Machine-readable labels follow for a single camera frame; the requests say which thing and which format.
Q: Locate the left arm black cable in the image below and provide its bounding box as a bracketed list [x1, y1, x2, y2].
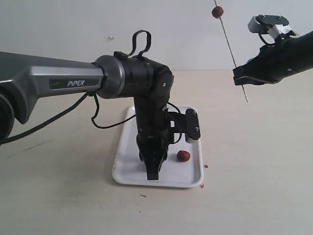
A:
[0, 30, 186, 145]

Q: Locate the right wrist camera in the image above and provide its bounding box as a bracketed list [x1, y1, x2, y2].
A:
[247, 15, 297, 39]

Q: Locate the left grey black robot arm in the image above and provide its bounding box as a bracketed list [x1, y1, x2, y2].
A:
[0, 52, 174, 180]

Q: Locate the white rectangular plastic tray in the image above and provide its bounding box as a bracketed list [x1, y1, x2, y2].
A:
[112, 105, 204, 188]

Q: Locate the thin metal skewer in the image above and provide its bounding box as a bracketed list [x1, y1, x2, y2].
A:
[214, 0, 249, 103]

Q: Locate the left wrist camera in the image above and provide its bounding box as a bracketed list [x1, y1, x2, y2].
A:
[167, 108, 201, 144]

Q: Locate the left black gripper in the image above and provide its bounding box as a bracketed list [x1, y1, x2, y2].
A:
[135, 95, 170, 181]

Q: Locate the red fruit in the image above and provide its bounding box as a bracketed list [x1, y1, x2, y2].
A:
[177, 150, 191, 162]
[211, 6, 224, 19]

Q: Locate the right grey black robot arm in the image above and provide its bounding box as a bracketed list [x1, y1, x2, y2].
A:
[233, 32, 313, 86]

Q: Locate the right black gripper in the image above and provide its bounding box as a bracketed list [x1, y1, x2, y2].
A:
[233, 37, 303, 86]

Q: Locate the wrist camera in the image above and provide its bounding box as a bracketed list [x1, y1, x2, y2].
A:
[247, 15, 297, 39]
[167, 108, 201, 144]

